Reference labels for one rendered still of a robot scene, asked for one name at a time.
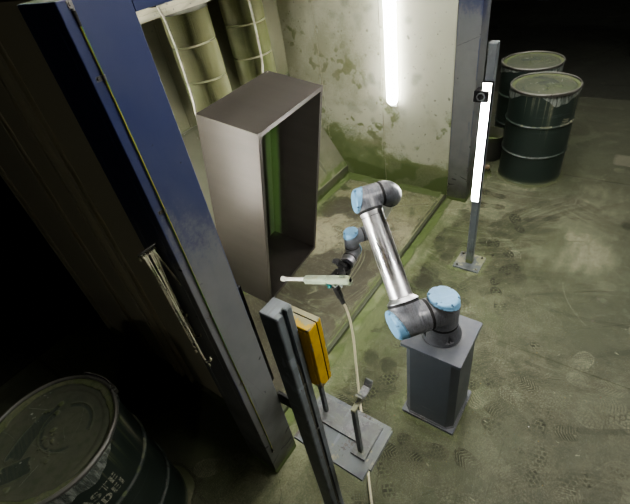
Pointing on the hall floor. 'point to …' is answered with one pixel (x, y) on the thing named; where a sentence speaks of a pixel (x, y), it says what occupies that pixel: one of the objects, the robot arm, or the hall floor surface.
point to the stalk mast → (300, 393)
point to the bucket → (494, 143)
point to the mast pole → (480, 197)
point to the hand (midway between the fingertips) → (332, 284)
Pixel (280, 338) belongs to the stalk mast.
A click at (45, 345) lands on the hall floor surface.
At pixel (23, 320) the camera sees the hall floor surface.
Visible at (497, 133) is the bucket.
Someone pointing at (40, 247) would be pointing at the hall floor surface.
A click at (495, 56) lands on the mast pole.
